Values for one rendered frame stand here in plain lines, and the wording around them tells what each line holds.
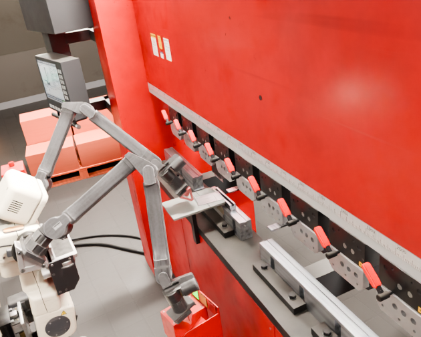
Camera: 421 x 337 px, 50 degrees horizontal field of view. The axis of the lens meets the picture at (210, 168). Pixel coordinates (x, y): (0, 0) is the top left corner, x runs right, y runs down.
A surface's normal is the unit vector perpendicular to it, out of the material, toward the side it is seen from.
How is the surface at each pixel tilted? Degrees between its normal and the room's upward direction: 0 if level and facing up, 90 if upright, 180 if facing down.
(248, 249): 0
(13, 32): 90
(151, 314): 0
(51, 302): 90
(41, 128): 90
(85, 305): 0
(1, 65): 90
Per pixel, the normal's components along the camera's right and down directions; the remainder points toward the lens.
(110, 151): 0.36, 0.36
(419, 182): -0.90, 0.28
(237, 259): -0.12, -0.90
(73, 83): 0.62, 0.27
